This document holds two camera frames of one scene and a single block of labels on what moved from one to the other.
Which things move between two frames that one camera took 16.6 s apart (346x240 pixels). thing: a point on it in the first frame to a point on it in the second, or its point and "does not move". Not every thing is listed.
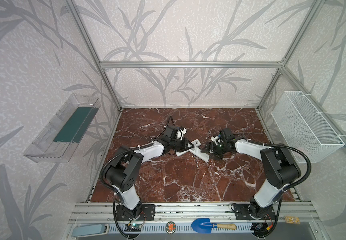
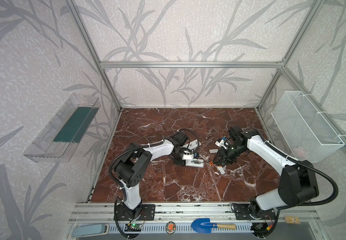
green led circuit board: (133, 227) does not move
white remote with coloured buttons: (203, 156) to (198, 163)
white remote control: (196, 142) does not move
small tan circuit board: (292, 220) does not move
